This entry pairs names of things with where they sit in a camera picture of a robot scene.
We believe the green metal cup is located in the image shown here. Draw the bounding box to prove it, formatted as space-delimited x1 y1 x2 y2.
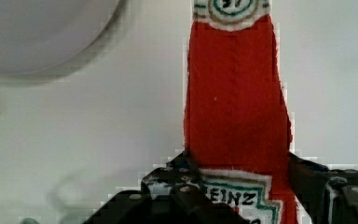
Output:
20 217 41 224

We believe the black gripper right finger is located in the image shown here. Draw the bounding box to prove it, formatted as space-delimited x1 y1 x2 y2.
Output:
288 152 358 224

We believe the round grey plate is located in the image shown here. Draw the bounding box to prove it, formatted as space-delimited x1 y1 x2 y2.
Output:
0 0 123 76

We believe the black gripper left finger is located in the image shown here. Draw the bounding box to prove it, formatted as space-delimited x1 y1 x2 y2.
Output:
82 150 250 224

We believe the red plush ketchup bottle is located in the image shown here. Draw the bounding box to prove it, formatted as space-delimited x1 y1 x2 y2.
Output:
184 0 298 224

